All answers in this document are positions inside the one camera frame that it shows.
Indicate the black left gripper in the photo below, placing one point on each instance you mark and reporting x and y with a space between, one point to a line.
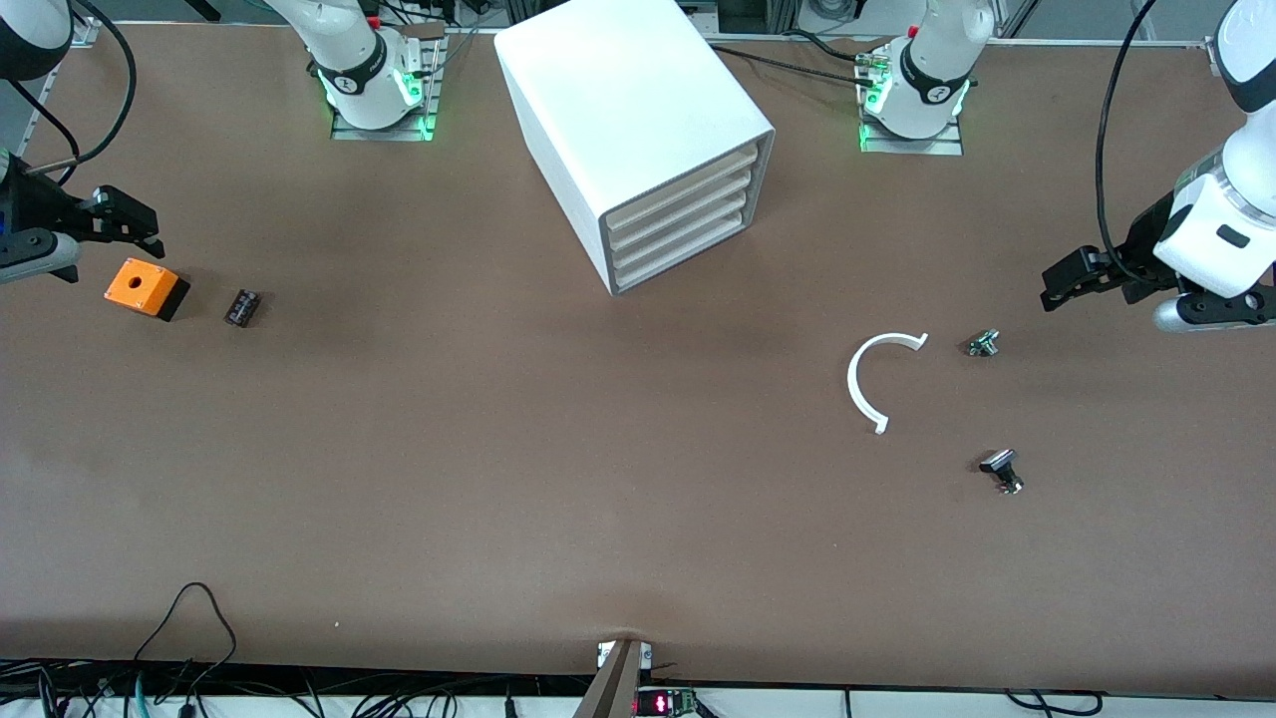
1146 245

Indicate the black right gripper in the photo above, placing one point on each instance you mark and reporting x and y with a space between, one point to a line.
40 207

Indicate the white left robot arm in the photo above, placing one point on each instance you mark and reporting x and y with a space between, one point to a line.
932 60

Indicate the black grey-capped push button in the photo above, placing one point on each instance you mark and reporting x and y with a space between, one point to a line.
997 462

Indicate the orange box with hole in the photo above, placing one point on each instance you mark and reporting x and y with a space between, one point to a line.
140 284

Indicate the small black contact block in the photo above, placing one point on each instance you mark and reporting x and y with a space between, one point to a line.
243 307

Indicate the small red-lit circuit board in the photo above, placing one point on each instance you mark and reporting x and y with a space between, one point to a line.
663 703

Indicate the small silver metal switch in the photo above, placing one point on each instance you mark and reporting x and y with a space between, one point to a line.
983 344

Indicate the aluminium frame rail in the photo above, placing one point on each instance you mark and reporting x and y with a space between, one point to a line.
1218 55
45 105

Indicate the aluminium left arm base plate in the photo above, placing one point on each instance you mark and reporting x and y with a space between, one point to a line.
912 145

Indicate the white semicircular bracket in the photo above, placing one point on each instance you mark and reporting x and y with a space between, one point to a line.
851 384

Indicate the aluminium right arm base plate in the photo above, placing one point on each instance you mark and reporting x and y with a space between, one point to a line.
384 133

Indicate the brown camera mount post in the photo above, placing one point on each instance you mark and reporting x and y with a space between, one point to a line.
616 683

